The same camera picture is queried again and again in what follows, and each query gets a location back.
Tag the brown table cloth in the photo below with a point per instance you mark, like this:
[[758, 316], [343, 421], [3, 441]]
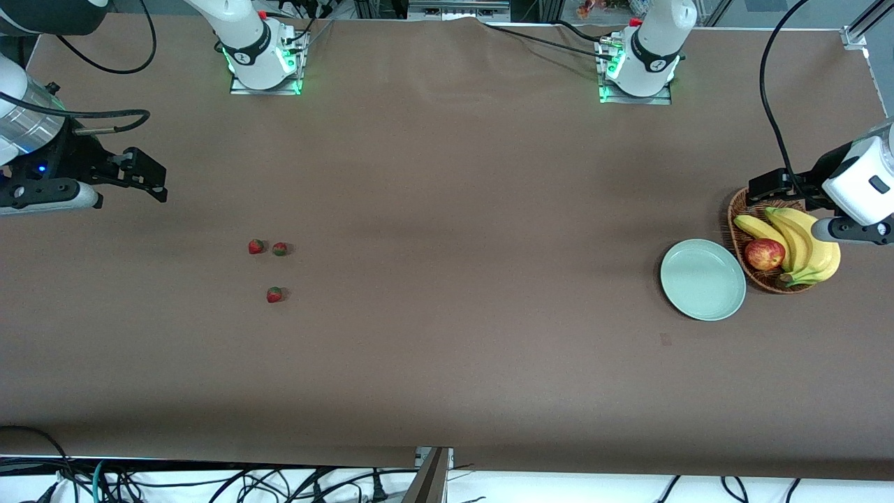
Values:
[[447, 349]]

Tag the brown support post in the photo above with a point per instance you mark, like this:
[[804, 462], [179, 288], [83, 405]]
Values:
[[429, 478]]

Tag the yellow banana bunch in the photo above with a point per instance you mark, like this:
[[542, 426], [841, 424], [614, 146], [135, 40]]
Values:
[[814, 251]]

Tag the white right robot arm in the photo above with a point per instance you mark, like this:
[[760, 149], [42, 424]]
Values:
[[244, 42]]

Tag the brown wicker basket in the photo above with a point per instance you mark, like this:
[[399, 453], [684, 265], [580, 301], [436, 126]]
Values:
[[738, 206]]

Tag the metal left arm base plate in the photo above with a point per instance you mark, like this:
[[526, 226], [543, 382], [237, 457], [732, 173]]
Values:
[[628, 100]]

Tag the red apple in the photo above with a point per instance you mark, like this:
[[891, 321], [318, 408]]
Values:
[[765, 255]]

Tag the aluminium frame profile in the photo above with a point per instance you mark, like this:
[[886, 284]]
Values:
[[862, 28]]

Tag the grey metal box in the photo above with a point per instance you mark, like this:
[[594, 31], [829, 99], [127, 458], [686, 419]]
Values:
[[457, 10]]

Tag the pale green plate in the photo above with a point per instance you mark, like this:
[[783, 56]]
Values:
[[702, 286]]

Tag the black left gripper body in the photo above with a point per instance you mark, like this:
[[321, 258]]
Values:
[[814, 175]]

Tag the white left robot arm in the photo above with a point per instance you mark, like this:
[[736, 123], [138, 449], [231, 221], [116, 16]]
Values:
[[656, 42]]

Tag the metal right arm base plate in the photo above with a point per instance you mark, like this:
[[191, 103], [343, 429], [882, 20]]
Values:
[[241, 89]]

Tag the red strawberry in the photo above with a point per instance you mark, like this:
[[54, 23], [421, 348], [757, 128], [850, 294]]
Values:
[[274, 295], [280, 249], [256, 246]]

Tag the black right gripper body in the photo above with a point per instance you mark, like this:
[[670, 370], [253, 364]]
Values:
[[67, 154]]

